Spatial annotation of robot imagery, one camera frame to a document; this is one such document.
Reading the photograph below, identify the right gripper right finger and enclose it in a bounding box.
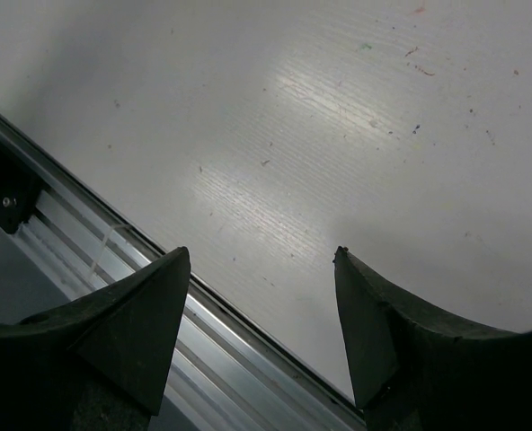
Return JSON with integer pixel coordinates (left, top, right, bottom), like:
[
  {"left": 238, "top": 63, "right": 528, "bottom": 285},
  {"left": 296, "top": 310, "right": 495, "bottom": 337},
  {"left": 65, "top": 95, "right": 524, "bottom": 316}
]
[{"left": 333, "top": 247, "right": 532, "bottom": 430}]

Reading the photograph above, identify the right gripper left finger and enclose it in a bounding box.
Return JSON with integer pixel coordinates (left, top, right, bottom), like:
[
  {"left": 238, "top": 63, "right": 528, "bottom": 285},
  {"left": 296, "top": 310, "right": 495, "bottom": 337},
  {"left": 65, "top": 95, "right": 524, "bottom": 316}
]
[{"left": 0, "top": 247, "right": 191, "bottom": 430}]

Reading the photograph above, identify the aluminium frame rail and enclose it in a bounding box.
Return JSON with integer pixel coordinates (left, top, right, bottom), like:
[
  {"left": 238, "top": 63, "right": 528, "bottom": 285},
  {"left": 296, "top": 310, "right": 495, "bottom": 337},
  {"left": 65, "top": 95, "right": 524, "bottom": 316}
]
[{"left": 0, "top": 115, "right": 365, "bottom": 430}]

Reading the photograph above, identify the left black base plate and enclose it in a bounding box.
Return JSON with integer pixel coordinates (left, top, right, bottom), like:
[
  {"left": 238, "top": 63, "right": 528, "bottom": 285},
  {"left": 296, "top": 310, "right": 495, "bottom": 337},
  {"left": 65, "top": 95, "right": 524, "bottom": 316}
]
[{"left": 0, "top": 144, "right": 43, "bottom": 234}]

